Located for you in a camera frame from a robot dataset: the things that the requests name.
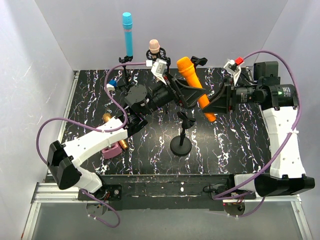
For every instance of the black tripod mic stand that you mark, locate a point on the black tripod mic stand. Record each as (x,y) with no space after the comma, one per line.
(127,76)

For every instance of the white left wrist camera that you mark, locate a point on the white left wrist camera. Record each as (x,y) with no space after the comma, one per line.
(158,68)

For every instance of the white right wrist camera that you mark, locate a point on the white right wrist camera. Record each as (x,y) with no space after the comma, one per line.
(233,67)

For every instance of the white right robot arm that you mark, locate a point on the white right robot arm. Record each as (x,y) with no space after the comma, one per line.
(284,174)

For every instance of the black small tripod stand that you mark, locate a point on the black small tripod stand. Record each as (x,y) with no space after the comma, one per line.
(160,55)

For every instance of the orange microphone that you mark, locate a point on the orange microphone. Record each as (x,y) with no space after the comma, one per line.
(187,69)

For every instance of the pink beige microphone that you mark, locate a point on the pink beige microphone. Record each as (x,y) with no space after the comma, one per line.
(154,46)

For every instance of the pink box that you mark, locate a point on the pink box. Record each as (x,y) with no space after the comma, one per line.
(111,152)

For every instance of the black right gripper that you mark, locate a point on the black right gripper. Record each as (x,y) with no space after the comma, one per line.
(230,96)

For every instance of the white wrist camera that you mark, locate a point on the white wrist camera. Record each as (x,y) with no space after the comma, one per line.
(158,68)
(233,67)

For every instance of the black round-base clip stand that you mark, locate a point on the black round-base clip stand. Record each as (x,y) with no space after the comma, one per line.
(198,61)

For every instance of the black round-base shock-mount stand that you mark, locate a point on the black round-base shock-mount stand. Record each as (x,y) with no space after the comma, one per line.
(181,145)

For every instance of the white and blue small object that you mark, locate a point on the white and blue small object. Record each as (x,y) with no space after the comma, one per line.
(111,85)

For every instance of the blue microphone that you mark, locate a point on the blue microphone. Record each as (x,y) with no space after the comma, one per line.
(127,23)

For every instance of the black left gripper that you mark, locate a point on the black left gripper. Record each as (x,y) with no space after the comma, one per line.
(175,89)

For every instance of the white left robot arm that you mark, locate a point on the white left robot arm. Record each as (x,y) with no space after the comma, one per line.
(64,160)

